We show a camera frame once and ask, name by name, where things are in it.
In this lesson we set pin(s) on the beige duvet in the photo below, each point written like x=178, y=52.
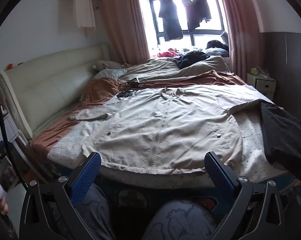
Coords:
x=160, y=67

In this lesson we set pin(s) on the cream padded headboard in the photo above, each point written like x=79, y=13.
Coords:
x=45, y=90

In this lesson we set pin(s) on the person's right leg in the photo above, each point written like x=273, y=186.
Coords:
x=180, y=220

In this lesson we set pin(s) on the dark hanging coat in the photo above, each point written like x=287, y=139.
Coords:
x=170, y=20

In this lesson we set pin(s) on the cream hanging cloth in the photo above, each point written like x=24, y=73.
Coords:
x=84, y=7

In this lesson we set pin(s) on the person's leg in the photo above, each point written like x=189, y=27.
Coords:
x=95, y=212
x=180, y=220

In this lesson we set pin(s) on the white nightstand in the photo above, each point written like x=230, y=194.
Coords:
x=261, y=85

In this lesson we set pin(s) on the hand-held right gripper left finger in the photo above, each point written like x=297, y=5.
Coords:
x=86, y=180

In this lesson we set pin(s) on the white bedside cabinet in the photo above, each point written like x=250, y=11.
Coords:
x=3, y=130

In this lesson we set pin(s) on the pink cloth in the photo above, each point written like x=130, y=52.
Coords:
x=166, y=54

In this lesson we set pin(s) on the dark framed window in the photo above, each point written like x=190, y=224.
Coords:
x=215, y=15

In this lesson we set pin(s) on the person's left leg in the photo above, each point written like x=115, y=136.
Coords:
x=95, y=212

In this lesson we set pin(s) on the black garment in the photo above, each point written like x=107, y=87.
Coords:
x=283, y=135

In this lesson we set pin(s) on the black clothes pile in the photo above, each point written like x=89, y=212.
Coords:
x=190, y=57

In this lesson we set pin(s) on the dark grey wardrobe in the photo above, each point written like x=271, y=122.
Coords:
x=290, y=67

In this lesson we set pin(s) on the pink curtain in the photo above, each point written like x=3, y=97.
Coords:
x=240, y=25
x=120, y=17

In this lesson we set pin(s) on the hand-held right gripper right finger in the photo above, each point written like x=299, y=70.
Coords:
x=219, y=177

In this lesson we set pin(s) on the green and white bag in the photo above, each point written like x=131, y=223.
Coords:
x=258, y=71

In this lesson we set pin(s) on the dark printed bed base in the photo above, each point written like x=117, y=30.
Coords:
x=135, y=195

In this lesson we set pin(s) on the dark grey clothes pile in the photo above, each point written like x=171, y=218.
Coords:
x=218, y=46

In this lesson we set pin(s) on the dark hanging jacket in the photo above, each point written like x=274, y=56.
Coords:
x=198, y=10

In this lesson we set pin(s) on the brown blanket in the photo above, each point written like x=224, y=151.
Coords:
x=98, y=92

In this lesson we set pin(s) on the pale green pillow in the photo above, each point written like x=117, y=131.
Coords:
x=113, y=73

